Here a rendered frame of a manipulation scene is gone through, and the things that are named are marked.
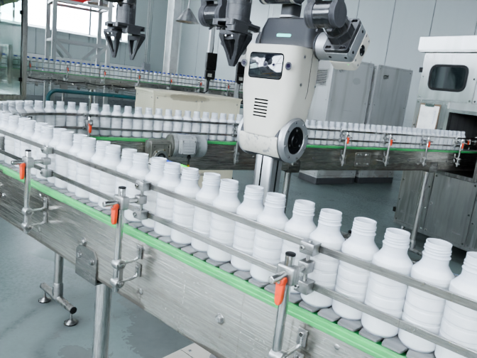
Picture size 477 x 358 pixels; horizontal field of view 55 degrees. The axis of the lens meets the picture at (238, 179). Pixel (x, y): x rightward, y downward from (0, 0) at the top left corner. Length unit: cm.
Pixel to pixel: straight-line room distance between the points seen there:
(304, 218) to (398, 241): 17
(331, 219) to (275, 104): 83
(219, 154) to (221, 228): 193
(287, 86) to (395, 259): 92
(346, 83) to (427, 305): 648
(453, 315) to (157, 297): 62
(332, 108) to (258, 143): 542
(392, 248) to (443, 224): 403
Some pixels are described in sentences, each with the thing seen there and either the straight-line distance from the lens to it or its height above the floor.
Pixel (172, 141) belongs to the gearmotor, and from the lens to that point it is 256.
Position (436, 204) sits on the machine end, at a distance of 479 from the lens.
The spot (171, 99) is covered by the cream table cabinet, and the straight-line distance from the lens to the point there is 511.
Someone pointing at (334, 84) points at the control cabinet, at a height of 149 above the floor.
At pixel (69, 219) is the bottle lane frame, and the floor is 94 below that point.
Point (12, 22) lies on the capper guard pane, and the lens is 629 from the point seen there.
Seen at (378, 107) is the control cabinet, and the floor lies 123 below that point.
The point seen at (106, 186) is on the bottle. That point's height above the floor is 106.
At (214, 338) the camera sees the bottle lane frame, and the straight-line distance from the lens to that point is 97.
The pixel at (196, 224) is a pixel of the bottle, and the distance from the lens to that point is 98.
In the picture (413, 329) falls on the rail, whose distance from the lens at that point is 74.
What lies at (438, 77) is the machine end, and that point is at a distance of 485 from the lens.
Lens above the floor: 136
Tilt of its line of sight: 12 degrees down
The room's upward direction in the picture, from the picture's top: 7 degrees clockwise
